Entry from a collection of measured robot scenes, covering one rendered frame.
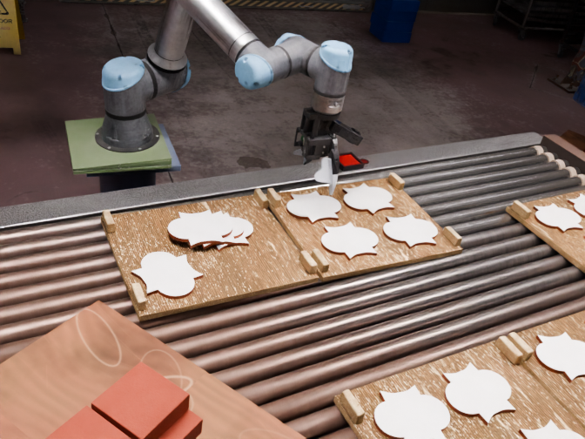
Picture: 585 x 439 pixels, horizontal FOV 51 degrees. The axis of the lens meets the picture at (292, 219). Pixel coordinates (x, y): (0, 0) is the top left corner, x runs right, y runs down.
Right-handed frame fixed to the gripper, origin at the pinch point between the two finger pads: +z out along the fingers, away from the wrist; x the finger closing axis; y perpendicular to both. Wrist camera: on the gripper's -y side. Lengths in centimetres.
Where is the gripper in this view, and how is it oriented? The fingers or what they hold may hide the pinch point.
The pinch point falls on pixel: (319, 179)
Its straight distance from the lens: 157.0
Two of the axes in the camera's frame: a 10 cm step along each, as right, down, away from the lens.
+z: -1.4, 8.1, 5.7
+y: -9.0, 1.4, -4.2
